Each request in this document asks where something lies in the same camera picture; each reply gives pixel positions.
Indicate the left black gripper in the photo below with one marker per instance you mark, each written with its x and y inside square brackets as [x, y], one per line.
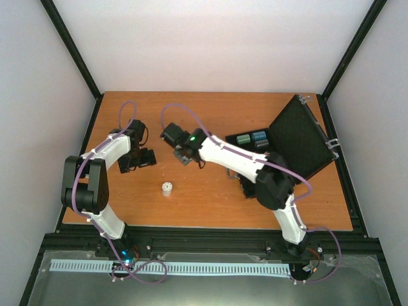
[149, 159]

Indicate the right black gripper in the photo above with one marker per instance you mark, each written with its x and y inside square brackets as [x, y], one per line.
[184, 161]

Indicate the white poker chip stack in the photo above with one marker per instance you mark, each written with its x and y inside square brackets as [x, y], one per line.
[167, 188]

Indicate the green poker chip stack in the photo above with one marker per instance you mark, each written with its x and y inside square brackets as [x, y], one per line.
[243, 139]

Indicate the black poker chip stack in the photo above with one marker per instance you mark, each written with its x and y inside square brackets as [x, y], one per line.
[260, 144]

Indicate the blue poker chip stack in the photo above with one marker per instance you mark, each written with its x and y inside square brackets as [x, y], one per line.
[259, 135]

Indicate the black poker set case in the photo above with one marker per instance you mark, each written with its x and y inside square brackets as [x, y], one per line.
[297, 136]

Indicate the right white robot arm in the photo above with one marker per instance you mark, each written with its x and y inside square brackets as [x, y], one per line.
[273, 183]

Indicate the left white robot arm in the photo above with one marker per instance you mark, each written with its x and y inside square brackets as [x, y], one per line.
[85, 179]

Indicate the black aluminium base frame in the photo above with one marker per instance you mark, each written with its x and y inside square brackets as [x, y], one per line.
[151, 241]

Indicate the light blue cable duct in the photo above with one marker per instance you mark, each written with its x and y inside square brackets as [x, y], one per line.
[172, 268]

